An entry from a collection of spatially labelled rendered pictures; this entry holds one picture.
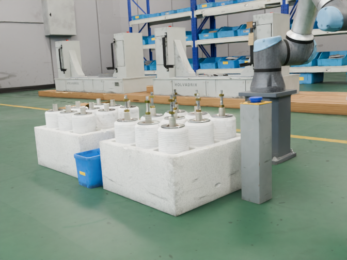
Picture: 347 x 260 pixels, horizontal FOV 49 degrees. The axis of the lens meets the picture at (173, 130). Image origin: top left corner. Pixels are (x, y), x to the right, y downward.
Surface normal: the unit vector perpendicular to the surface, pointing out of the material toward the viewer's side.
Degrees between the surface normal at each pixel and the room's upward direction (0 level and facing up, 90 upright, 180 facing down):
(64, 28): 90
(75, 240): 0
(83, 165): 92
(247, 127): 90
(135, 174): 90
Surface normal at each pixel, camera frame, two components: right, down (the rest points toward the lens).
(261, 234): -0.05, -0.98
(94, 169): 0.69, 0.13
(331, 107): -0.69, 0.16
